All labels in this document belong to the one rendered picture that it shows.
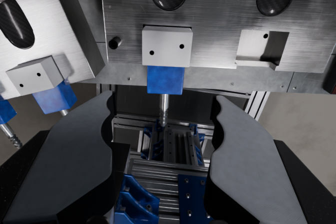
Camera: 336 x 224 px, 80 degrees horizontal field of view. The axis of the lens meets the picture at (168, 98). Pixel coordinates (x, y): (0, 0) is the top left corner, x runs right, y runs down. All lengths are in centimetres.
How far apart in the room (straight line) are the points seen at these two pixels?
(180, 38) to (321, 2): 15
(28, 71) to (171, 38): 19
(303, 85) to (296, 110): 114
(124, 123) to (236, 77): 84
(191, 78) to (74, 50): 18
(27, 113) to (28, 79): 131
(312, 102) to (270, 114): 26
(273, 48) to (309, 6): 6
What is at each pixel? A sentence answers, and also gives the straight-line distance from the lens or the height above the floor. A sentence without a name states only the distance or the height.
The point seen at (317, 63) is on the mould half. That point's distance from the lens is 30.
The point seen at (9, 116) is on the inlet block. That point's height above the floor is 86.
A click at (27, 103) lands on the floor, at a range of 158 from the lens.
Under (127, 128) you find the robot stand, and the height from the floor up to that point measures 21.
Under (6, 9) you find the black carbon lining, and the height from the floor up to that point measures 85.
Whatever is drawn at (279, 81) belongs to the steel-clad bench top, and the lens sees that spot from 40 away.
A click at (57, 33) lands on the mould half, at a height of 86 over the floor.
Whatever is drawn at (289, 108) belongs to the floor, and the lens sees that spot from 152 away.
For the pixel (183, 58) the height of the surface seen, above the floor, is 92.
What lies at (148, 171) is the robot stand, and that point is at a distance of 60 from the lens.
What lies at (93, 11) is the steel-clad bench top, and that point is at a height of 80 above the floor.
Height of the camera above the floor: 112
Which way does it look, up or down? 62 degrees down
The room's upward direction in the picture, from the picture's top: 179 degrees counter-clockwise
